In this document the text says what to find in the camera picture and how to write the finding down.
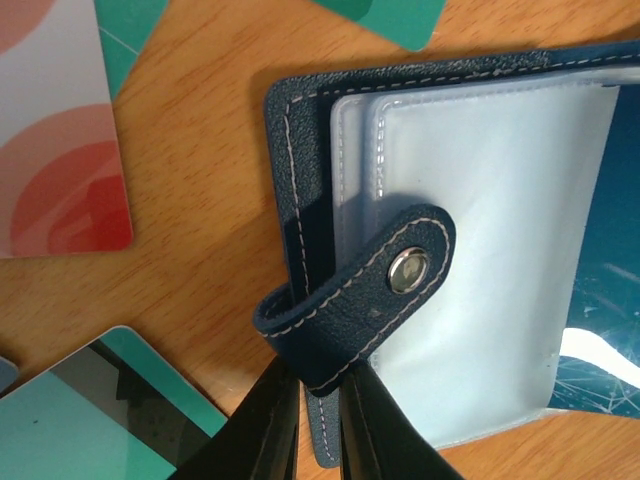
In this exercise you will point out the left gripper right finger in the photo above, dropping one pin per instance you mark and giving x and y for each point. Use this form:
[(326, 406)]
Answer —
[(377, 440)]

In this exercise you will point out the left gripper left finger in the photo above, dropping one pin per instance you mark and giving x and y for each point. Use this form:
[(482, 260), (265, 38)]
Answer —
[(260, 439)]

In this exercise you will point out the navy blue card holder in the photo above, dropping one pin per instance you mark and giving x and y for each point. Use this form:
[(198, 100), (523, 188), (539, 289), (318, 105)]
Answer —
[(469, 229)]

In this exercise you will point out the green card with stripe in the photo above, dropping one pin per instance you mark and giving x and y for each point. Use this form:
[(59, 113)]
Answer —
[(113, 409)]

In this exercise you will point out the white red card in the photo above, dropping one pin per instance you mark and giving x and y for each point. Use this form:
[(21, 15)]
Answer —
[(62, 181)]

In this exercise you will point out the green card right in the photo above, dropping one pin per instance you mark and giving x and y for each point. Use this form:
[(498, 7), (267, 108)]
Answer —
[(406, 23)]

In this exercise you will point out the green card centre left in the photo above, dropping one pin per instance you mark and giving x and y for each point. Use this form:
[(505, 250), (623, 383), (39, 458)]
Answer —
[(125, 26)]

